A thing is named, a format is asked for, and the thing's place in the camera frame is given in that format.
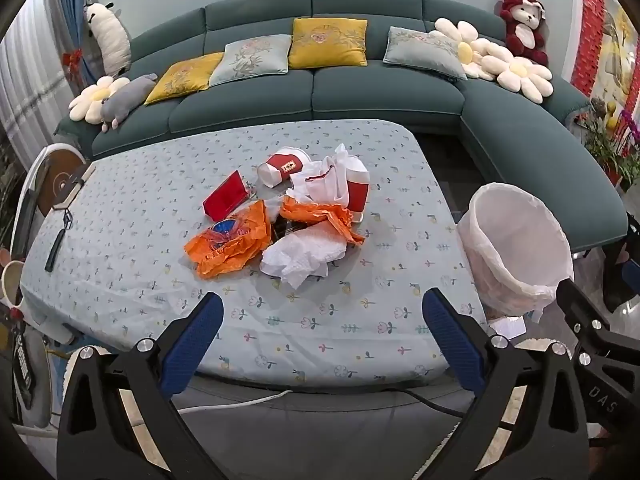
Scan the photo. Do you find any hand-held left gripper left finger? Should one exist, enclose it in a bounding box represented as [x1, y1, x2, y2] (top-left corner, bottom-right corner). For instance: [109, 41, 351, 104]
[56, 291, 226, 480]

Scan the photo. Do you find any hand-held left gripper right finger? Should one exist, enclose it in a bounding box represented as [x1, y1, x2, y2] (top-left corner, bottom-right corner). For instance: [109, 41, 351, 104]
[421, 287, 591, 480]

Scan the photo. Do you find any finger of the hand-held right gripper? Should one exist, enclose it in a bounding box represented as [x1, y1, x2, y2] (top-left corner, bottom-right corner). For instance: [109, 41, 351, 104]
[602, 240, 640, 311]
[556, 277, 640, 428]

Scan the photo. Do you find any white lined waste bin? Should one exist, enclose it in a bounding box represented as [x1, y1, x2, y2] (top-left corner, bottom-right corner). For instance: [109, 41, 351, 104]
[456, 182, 576, 318]

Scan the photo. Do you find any plain orange plastic bag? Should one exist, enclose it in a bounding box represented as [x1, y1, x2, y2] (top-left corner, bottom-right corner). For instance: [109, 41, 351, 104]
[279, 195, 366, 246]

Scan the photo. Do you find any red white paper cup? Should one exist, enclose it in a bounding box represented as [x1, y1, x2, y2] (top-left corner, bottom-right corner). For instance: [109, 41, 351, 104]
[257, 146, 313, 188]
[345, 157, 371, 223]

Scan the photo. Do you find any white plastic bag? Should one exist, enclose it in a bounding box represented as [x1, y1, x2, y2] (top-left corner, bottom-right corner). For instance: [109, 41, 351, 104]
[290, 144, 361, 206]

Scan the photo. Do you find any white paper piece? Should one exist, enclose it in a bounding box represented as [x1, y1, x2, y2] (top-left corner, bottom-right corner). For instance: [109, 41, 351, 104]
[490, 316, 526, 339]

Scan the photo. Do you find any floral light blue tablecloth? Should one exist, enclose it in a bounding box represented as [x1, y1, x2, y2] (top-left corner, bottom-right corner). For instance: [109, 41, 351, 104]
[20, 119, 493, 390]

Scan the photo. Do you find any orange bag with blue print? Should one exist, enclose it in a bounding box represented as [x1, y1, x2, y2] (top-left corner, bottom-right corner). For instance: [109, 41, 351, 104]
[184, 200, 273, 280]

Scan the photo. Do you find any potted orchid plant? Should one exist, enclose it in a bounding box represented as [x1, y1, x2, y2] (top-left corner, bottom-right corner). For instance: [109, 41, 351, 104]
[582, 100, 640, 191]

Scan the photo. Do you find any crumpled white tissue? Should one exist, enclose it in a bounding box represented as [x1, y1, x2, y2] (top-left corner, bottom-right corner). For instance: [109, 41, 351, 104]
[260, 220, 348, 289]

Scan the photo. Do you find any red box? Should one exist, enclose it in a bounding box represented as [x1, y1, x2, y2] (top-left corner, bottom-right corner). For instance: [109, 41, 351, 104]
[202, 170, 249, 222]

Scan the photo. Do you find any cream mug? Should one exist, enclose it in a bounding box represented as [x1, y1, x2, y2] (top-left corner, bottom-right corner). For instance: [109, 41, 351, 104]
[0, 260, 25, 308]

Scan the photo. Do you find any round wooden stool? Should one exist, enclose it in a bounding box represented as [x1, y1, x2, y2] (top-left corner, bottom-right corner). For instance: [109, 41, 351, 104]
[37, 144, 87, 216]

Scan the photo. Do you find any white flower cushion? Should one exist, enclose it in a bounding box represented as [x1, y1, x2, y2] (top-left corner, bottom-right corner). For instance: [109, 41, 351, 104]
[68, 76, 130, 124]
[487, 42, 554, 107]
[429, 19, 501, 81]

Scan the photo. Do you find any grey mouse plush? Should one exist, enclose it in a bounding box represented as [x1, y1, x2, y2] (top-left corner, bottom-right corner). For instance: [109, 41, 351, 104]
[100, 73, 158, 132]

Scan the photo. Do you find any teal sectional sofa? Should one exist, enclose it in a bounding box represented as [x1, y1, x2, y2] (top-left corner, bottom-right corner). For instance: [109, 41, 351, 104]
[54, 0, 630, 256]

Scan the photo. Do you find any red bear plush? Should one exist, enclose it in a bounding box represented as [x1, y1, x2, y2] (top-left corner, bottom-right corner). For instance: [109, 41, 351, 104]
[500, 0, 550, 66]

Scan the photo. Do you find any yellow embroidered pillow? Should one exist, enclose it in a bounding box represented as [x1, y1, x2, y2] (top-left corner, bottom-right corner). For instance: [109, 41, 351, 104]
[145, 52, 224, 106]
[288, 18, 368, 69]

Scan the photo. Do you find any grey embroidered pillow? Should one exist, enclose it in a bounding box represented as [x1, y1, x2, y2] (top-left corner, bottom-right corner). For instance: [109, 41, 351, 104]
[209, 35, 292, 87]
[383, 26, 468, 81]

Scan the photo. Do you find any white sheer curtain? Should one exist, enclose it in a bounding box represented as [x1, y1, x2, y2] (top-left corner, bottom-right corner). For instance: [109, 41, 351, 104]
[0, 10, 66, 171]

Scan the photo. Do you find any red bow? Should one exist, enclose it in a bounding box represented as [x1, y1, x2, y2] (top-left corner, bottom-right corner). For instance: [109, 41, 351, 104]
[61, 49, 85, 81]

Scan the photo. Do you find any white long plush toy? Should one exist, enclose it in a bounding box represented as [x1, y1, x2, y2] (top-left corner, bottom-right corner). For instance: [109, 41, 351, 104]
[82, 0, 132, 78]

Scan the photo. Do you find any blue curtain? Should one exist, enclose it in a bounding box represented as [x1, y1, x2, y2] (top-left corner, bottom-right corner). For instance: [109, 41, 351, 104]
[50, 0, 101, 86]

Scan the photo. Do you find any black cable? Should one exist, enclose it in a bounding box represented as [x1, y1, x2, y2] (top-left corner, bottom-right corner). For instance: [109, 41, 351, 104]
[390, 387, 468, 418]

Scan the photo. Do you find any white cable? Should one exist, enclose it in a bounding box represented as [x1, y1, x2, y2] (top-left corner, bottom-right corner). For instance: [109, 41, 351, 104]
[177, 389, 293, 415]

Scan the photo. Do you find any black slim strap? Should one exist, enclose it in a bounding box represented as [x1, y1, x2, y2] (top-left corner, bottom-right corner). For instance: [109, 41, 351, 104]
[44, 210, 75, 273]

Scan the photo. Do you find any red gold wall hanging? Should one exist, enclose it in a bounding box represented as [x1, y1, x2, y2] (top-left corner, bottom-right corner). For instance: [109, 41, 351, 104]
[570, 0, 640, 111]

